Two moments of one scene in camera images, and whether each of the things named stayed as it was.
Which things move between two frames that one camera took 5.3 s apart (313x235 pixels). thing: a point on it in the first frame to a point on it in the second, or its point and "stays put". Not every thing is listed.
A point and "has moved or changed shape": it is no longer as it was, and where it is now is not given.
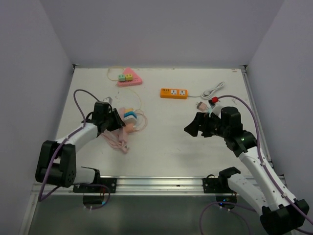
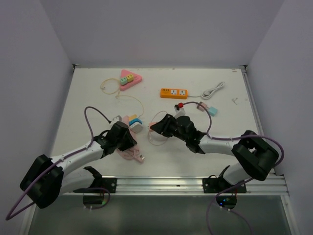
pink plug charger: [201, 106] stays put
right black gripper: [201, 118] to [162, 127]
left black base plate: [111, 183] stays put
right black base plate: [218, 185] stays put
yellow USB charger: [129, 77] stays put
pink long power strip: [122, 133] has moved or changed shape
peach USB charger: [129, 128] to [150, 124]
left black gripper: [118, 123] to [129, 141]
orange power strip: [173, 93] stays put
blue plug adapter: [132, 113] to [134, 120]
